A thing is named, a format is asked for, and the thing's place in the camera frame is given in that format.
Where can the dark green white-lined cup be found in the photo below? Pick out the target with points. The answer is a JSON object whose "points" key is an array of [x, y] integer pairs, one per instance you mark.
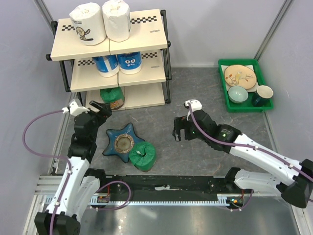
{"points": [[262, 96]]}

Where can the slotted cable duct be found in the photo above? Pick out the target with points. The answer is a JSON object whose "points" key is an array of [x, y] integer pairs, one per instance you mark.
{"points": [[99, 201]]}

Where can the beige three-tier shelf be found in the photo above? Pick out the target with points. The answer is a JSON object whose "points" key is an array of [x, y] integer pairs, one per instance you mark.
{"points": [[149, 36]]}

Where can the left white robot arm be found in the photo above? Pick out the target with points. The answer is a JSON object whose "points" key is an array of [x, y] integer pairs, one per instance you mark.
{"points": [[79, 182]]}

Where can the plain white roll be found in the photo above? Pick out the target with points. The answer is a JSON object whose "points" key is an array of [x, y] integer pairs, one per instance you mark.
{"points": [[116, 16]]}

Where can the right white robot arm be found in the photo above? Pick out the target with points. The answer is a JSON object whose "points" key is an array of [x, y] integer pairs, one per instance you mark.
{"points": [[290, 178]]}

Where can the blue star-shaped dish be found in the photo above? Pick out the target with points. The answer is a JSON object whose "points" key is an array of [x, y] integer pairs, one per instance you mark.
{"points": [[121, 142]]}

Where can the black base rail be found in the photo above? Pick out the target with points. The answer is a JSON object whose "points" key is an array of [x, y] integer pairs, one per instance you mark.
{"points": [[168, 187]]}

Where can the celadon ceramic bowl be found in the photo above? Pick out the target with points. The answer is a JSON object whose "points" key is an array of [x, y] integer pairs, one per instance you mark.
{"points": [[237, 94]]}

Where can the blue roll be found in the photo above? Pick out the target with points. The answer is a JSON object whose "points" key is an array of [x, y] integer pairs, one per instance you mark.
{"points": [[130, 63], [107, 66]]}

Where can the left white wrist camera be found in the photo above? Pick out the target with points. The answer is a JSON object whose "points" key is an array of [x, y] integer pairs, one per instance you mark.
{"points": [[75, 108]]}

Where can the bird-painted ceramic plate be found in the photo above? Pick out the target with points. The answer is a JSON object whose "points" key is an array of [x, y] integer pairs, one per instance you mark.
{"points": [[239, 75]]}

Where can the white cartoon-print roll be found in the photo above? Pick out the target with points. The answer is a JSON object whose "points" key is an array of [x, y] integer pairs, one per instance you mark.
{"points": [[88, 23]]}

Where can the green roll front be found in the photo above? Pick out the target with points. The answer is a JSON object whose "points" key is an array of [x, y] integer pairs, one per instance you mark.
{"points": [[143, 156]]}

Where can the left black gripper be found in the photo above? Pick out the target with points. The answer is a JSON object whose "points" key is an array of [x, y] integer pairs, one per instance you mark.
{"points": [[104, 112]]}

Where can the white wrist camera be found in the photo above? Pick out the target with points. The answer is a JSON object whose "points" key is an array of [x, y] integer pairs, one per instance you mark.
{"points": [[75, 108], [194, 104]]}

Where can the green roll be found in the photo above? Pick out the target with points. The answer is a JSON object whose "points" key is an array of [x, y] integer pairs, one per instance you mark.
{"points": [[143, 156], [113, 96]]}

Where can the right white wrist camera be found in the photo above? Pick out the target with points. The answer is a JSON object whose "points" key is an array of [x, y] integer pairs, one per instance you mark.
{"points": [[194, 104]]}

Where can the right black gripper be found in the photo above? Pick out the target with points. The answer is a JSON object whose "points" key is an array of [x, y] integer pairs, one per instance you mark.
{"points": [[180, 123]]}

